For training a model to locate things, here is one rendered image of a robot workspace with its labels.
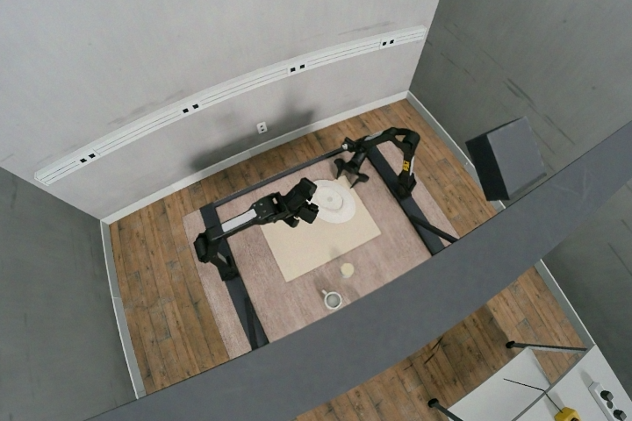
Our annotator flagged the cream flat mat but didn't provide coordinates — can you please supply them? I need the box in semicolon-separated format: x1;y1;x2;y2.
260;175;381;282

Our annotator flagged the white cup with green stripe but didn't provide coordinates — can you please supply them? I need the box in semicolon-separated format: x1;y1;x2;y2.
322;290;341;310

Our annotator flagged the white round platter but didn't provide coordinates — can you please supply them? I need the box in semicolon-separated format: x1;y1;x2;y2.
306;180;356;224

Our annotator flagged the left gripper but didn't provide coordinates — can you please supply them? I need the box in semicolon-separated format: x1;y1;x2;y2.
283;177;318;228

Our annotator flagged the glass jar with beige lid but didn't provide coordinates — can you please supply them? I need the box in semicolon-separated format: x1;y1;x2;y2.
341;263;354;278

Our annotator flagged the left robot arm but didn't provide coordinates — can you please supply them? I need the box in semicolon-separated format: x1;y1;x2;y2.
193;183;320;282

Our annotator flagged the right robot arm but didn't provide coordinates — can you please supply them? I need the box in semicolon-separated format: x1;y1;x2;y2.
341;127;420;201

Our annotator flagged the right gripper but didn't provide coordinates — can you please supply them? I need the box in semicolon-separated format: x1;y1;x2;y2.
334;155;370;189

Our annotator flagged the black rectangular frame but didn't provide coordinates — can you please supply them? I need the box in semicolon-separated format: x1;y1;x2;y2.
199;146;445;347

